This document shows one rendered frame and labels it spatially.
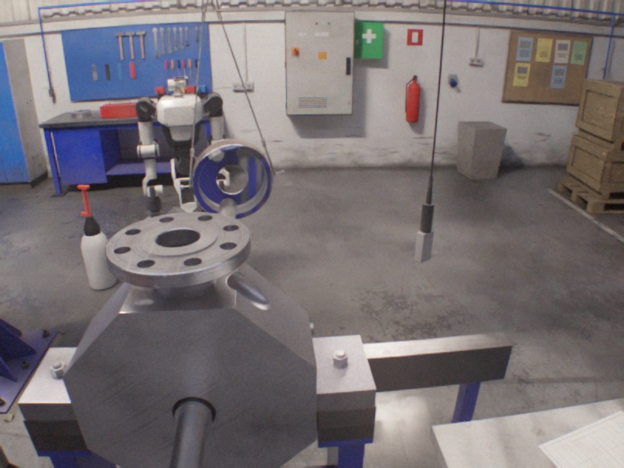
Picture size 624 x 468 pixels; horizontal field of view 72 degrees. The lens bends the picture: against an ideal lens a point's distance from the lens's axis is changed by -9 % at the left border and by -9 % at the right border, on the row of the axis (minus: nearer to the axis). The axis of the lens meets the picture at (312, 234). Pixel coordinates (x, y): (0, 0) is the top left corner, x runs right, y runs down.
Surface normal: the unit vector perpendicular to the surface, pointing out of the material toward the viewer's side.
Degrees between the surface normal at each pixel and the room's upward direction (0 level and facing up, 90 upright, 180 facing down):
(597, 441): 0
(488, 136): 93
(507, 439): 0
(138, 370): 90
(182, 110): 90
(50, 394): 0
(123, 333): 90
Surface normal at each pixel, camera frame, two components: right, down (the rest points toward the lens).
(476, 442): 0.00, -0.91
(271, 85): 0.07, 0.41
